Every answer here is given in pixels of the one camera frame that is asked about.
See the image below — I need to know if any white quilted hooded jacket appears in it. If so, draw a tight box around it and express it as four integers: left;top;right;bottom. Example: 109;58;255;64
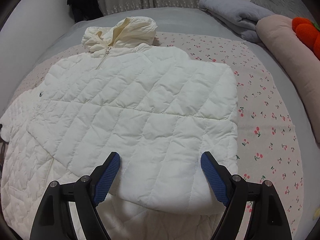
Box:
1;17;238;239

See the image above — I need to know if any cherry print bed sheet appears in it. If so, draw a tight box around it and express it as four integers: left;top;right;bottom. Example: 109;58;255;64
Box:
15;31;304;240

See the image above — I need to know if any pink folded quilt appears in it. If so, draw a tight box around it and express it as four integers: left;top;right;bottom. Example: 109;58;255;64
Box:
256;15;319;142

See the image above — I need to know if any folded grey blanket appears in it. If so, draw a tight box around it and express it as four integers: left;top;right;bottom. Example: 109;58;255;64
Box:
199;0;274;43

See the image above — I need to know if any grey bed cover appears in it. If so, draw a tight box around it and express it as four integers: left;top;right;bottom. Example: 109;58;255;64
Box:
1;8;319;158

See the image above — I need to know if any red pumpkin plush pillow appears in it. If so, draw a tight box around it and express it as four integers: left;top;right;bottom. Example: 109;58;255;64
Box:
292;17;320;59

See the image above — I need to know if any black hanging garment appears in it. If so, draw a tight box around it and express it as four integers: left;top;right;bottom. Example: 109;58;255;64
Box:
67;0;103;23

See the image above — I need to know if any grey quilted pillow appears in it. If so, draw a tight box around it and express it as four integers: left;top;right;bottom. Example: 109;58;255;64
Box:
251;0;315;22

